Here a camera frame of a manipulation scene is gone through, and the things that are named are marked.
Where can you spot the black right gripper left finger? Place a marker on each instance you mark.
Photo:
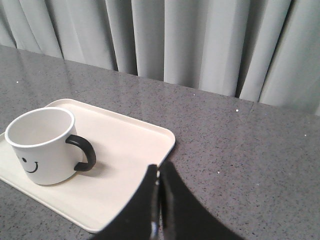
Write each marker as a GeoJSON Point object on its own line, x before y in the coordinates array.
{"type": "Point", "coordinates": [139, 219]}

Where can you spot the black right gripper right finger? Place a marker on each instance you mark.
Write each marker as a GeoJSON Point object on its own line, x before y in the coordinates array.
{"type": "Point", "coordinates": [183, 216]}

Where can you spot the white smiley mug black handle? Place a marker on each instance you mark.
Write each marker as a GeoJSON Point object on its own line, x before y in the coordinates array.
{"type": "Point", "coordinates": [46, 143]}

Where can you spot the grey pleated curtain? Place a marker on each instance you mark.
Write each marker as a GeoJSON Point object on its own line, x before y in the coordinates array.
{"type": "Point", "coordinates": [265, 51]}

